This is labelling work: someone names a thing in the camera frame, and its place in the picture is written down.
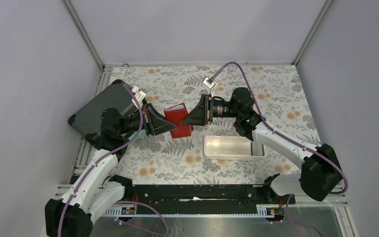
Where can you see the black hard case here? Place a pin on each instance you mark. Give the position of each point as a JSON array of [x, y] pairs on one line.
[[87, 120]]

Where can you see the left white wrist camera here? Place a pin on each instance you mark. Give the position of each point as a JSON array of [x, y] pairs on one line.
[[139, 95]]

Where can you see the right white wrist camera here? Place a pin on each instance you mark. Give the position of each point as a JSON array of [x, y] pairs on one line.
[[211, 85]]

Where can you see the white plastic tray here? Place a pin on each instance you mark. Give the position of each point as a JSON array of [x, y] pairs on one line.
[[228, 148]]

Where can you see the floral table mat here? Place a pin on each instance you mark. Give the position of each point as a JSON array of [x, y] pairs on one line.
[[163, 160]]

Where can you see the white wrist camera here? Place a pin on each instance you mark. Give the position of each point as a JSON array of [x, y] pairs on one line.
[[211, 85], [139, 95]]

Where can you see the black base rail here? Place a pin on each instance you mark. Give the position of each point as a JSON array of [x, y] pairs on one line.
[[223, 201]]

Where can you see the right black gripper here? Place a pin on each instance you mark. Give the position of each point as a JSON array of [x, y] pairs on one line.
[[203, 114]]

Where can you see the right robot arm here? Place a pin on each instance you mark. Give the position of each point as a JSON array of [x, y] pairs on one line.
[[320, 171]]

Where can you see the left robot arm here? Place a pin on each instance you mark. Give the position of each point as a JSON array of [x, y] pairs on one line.
[[74, 214]]

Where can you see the red card holder wallet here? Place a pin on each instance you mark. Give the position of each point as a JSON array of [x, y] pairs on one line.
[[176, 114]]

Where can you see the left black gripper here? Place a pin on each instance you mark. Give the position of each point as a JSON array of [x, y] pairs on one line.
[[155, 123]]

